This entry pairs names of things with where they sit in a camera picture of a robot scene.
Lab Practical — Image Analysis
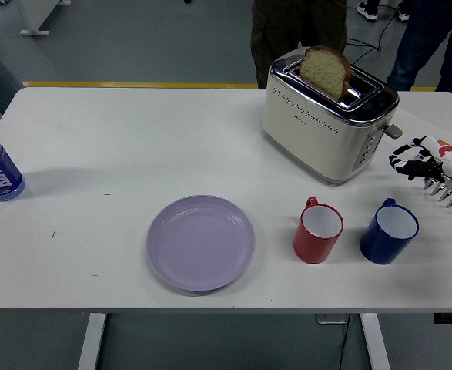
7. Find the cream and chrome toaster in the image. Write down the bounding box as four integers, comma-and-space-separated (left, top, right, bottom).
262, 46, 403, 187

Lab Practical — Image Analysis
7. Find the brown bread slice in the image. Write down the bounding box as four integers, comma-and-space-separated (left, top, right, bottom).
299, 45, 353, 103

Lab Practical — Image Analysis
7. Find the purple plate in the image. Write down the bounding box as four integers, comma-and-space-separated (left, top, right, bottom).
146, 194, 256, 297

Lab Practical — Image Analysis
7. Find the red mug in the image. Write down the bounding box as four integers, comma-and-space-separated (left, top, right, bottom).
293, 197, 345, 265

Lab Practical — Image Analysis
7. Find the blue mug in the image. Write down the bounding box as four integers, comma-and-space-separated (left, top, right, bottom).
359, 197, 420, 265

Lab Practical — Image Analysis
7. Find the white table leg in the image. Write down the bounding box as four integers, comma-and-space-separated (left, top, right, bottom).
77, 312, 108, 370
360, 312, 391, 370

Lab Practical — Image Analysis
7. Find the silver metal toast rack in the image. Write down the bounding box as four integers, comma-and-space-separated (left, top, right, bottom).
424, 175, 452, 216

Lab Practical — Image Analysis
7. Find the clear bottle with blue label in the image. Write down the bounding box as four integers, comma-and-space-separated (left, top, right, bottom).
0, 119, 26, 202

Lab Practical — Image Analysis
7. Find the grey under-table bracket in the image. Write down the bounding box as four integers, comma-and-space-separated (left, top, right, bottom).
316, 313, 350, 325

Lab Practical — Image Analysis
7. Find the black under-table cable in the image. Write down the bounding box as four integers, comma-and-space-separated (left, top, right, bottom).
339, 322, 352, 370

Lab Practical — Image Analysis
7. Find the black floor cable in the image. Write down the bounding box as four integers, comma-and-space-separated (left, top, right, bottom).
347, 15, 395, 66

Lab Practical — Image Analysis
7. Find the white desk frame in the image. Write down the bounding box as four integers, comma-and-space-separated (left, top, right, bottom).
17, 0, 72, 38

